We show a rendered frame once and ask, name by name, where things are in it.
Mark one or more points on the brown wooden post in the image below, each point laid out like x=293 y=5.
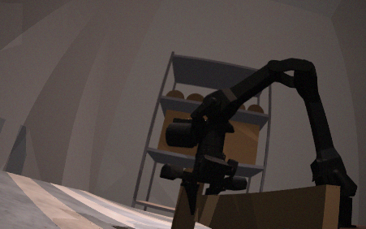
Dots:
x=179 y=220

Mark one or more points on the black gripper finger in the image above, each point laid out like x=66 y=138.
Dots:
x=214 y=190
x=191 y=190

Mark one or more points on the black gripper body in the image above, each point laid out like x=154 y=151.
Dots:
x=169 y=171

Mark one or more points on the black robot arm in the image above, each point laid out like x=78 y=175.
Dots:
x=222 y=105

